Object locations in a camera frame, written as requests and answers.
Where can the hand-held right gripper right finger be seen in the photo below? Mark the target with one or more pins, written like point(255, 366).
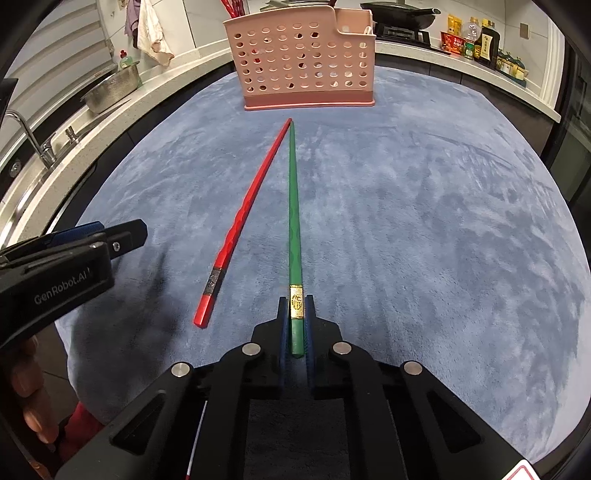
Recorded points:
point(310, 341)

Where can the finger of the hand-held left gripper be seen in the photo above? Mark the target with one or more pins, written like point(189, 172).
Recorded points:
point(124, 235)
point(74, 229)

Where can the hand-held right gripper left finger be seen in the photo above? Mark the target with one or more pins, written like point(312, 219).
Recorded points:
point(282, 341)

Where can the green chopstick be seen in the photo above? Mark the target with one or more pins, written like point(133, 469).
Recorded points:
point(294, 221)

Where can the red chopstick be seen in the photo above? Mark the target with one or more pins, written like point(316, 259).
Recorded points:
point(244, 217)
point(226, 8)
point(242, 5)
point(235, 7)

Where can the pink perforated utensil holder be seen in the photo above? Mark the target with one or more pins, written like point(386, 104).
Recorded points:
point(300, 60)

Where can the person's left hand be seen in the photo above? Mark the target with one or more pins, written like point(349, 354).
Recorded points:
point(32, 392)

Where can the stainless steel sink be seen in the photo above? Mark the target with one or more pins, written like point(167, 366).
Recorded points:
point(27, 189)

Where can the chrome faucet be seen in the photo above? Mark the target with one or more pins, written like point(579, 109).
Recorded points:
point(39, 143)

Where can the chrome sink knob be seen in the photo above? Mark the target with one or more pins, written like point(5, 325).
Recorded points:
point(71, 134)

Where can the stainless steel bowl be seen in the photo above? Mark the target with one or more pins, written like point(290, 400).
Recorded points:
point(111, 92)

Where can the person's red clothing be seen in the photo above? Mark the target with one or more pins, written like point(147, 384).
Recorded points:
point(81, 434)

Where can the blue plush mat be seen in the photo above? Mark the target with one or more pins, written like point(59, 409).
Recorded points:
point(415, 207)

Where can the green dish soap bottle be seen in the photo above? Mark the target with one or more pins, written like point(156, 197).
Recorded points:
point(127, 61)

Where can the white kitchen counter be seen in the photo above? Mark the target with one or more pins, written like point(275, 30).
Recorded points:
point(184, 64)

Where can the white window blinds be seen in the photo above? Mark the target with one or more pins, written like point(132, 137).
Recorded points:
point(60, 41)

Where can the white hanging towel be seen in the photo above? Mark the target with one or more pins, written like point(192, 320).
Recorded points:
point(152, 32)

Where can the purple cloth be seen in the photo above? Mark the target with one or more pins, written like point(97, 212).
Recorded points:
point(132, 23)

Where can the red bordered white card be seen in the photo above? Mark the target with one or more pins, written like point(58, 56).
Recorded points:
point(524, 473)

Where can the black gas stove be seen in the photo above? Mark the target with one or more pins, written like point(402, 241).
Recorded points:
point(406, 37)

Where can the red snack packet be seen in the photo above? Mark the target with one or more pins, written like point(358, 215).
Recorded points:
point(453, 44)

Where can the small green jar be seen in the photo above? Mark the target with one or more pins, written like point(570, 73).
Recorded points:
point(469, 51)

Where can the black frying pan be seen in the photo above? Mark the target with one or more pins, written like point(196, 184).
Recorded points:
point(401, 16)

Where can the rack of small jars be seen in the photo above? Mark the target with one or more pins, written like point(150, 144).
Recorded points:
point(512, 67)

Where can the dark soy sauce bottle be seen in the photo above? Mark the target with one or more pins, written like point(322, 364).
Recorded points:
point(487, 48)

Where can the yellow seasoning packet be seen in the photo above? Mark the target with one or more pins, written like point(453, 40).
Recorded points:
point(455, 24)

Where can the clear plastic bottle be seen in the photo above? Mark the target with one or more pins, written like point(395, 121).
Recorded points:
point(472, 30)

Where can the beige wall switch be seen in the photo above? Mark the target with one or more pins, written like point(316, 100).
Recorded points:
point(524, 31)

